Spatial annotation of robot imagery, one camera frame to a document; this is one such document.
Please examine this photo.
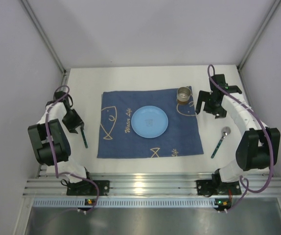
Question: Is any green-handled fork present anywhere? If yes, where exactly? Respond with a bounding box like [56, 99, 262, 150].
[80, 127, 88, 149]

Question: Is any small metal cup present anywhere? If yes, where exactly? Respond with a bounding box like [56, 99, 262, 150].
[177, 87, 193, 105]

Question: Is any blue fish-print placemat cloth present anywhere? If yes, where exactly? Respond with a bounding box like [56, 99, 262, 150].
[97, 88, 204, 159]

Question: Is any light blue plate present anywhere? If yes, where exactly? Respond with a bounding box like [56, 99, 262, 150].
[131, 106, 169, 139]

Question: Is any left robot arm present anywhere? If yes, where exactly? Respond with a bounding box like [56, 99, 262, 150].
[27, 100, 90, 184]

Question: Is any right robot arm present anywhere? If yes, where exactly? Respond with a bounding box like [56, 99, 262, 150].
[195, 74, 281, 183]

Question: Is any green-handled spoon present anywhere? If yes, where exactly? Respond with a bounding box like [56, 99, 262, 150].
[211, 126, 231, 159]

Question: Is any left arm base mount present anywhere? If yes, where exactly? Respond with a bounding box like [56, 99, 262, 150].
[61, 180, 110, 196]

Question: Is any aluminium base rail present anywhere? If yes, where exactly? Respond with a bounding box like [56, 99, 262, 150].
[22, 165, 281, 198]

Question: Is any perforated cable duct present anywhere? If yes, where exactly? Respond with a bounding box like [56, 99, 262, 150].
[33, 198, 231, 208]

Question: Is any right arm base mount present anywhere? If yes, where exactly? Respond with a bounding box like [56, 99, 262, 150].
[196, 180, 242, 197]

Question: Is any right aluminium corner post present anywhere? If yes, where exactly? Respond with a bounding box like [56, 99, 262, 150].
[236, 0, 281, 72]

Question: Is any aluminium corner post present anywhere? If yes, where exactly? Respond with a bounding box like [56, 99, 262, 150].
[19, 0, 66, 74]
[236, 0, 281, 72]

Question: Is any left aluminium corner post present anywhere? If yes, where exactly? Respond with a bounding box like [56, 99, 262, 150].
[19, 0, 66, 74]

